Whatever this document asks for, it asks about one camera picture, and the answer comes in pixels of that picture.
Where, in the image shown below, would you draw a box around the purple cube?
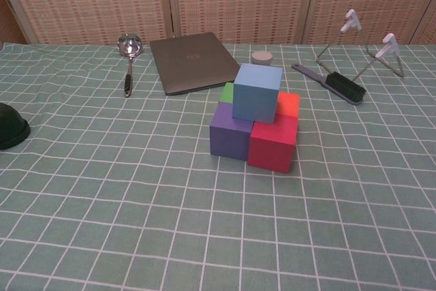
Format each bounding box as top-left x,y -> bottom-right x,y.
209,102 -> 255,162

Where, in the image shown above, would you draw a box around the green cube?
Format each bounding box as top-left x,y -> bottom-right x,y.
219,82 -> 236,104

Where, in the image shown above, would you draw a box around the blue cube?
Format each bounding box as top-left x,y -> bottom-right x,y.
232,63 -> 283,125

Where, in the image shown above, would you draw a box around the pink cube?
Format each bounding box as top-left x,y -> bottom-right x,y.
247,113 -> 300,173

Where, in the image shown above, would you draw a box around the orange cube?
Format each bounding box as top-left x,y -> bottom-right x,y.
275,92 -> 301,120

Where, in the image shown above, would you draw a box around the grey closed laptop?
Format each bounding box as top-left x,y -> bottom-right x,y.
149,31 -> 243,97

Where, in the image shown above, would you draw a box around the small white jar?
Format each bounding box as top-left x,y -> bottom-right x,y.
251,50 -> 275,66

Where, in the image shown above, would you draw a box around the green checked tablecloth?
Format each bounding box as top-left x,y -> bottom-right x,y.
0,42 -> 436,291

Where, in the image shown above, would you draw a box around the bamboo folding screen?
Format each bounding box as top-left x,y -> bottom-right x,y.
0,0 -> 436,46

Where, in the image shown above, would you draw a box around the grey brush black bristles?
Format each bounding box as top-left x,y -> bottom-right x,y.
291,63 -> 368,106

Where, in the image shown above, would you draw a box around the black dome-shaped object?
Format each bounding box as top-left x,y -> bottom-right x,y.
0,102 -> 31,151

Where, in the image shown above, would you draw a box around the steel ladle black handle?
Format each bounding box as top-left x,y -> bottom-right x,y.
116,33 -> 142,98

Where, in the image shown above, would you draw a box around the wire stand white clips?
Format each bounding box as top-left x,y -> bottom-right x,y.
315,9 -> 406,82

